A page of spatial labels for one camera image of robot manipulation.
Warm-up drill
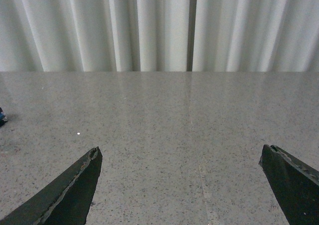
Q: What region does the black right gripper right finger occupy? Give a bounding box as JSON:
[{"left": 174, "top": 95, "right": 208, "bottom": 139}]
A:
[{"left": 259, "top": 144, "right": 319, "bottom": 225}]

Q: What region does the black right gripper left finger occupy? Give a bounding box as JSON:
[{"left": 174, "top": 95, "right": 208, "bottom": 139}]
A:
[{"left": 0, "top": 147, "right": 103, "bottom": 225}]

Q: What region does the yellow push button switch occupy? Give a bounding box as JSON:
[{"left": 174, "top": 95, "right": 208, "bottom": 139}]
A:
[{"left": 0, "top": 108, "right": 7, "bottom": 127}]

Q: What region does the white pleated curtain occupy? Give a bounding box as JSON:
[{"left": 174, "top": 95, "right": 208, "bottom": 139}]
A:
[{"left": 0, "top": 0, "right": 319, "bottom": 72}]

